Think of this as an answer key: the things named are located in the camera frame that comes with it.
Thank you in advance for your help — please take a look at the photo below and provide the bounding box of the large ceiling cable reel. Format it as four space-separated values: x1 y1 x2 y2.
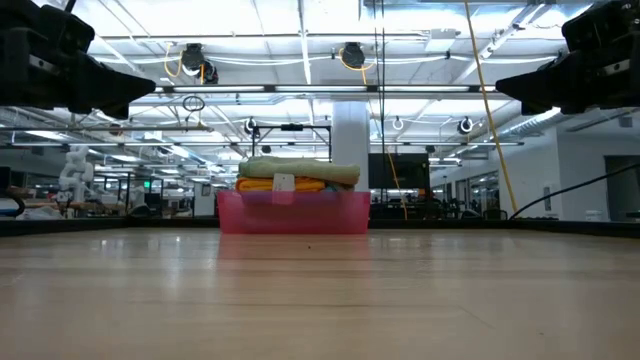
179 42 220 85
339 42 367 70

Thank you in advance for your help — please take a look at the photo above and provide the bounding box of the black monitor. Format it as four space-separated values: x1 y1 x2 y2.
368 152 431 191

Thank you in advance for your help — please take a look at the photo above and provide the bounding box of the black hanging cable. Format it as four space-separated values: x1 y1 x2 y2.
372 0 387 154

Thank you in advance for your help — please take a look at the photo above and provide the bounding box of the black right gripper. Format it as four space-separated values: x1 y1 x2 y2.
494 0 640 117

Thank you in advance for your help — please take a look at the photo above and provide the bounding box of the white robot figure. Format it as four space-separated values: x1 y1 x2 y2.
58 144 96 204

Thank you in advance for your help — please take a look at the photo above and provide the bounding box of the thick yellow hanging cable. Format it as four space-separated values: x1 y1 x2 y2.
462 0 520 217

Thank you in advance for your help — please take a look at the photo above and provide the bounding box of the white building column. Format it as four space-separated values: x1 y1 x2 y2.
331 99 371 179

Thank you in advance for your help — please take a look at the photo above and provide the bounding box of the black looped cable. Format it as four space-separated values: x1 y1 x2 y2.
0 187 27 218

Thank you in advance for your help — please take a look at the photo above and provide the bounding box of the orange microfiber towel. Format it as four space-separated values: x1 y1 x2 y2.
234 175 328 194

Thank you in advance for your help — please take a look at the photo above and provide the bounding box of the red plastic bin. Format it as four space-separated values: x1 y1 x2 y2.
216 189 373 236

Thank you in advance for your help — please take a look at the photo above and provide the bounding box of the black metal frame rig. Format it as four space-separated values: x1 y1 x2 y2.
251 123 333 164

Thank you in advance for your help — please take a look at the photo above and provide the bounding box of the thin yellow hanging cable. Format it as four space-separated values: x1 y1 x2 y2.
360 64 409 220

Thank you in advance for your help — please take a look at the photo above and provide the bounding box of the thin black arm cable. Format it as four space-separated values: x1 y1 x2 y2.
507 162 640 221

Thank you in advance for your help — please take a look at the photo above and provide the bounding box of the pale green microfiber towel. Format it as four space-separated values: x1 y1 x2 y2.
237 155 362 193

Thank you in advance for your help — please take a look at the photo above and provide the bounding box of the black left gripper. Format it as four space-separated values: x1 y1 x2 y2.
0 0 158 121

